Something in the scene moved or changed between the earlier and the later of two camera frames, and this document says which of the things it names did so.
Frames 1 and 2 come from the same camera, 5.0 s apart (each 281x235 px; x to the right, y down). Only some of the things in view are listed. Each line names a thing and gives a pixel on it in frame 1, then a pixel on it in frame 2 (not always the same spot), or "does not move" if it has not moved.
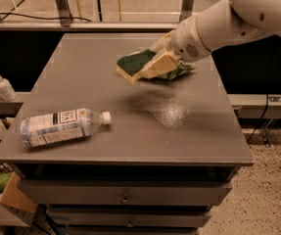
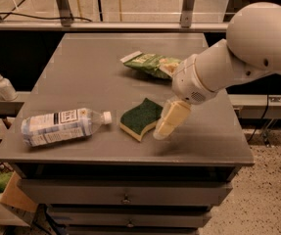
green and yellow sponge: x=129 y=66 -> x=138 y=119
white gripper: x=186 y=40 -> x=188 y=80
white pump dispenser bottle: x=3 y=86 does not move
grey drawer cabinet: x=167 y=156 does not move
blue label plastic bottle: x=61 y=125 does not move
